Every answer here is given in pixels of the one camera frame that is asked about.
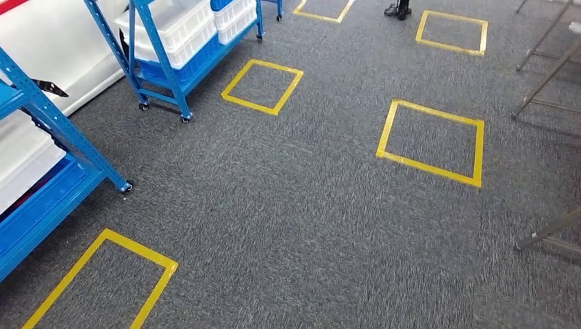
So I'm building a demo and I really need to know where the large blue metal shelf rack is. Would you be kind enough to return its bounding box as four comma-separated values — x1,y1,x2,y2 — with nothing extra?
0,45,135,284

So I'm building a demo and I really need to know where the yellow floor tape square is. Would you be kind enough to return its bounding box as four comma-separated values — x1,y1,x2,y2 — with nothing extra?
415,10,489,57
375,99,485,188

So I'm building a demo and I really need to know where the blue wheeled metal rack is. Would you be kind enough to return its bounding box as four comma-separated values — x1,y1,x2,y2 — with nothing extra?
83,0,265,123
263,0,284,23

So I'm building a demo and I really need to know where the translucent white plastic crate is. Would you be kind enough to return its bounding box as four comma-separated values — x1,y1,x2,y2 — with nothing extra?
113,0,218,70

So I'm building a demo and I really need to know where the black wheeled stand base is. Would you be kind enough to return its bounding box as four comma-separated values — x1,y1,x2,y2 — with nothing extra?
384,0,412,21

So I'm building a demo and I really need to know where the white car red stripe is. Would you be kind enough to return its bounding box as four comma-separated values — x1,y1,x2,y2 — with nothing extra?
0,0,132,117

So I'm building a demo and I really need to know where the stainless steel table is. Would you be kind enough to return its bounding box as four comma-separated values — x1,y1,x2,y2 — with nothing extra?
515,0,581,71
512,38,581,255

